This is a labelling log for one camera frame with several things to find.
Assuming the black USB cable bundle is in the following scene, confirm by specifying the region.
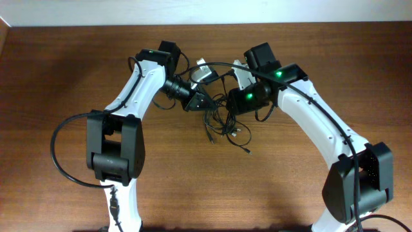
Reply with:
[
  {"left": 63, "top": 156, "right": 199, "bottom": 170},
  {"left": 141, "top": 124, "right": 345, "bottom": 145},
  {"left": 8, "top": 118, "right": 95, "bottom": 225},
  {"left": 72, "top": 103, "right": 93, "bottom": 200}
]
[{"left": 202, "top": 77, "right": 242, "bottom": 145}]

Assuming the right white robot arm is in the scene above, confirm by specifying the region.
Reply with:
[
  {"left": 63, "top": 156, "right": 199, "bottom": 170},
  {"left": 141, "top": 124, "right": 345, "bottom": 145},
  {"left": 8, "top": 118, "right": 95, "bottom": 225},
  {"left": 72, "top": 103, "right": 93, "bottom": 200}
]
[{"left": 227, "top": 43, "right": 393, "bottom": 231}]

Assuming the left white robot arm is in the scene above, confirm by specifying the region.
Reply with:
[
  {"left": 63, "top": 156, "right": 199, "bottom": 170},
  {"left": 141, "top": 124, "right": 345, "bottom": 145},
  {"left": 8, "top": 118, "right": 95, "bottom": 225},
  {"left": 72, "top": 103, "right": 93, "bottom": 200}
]
[{"left": 86, "top": 41, "right": 216, "bottom": 231}]

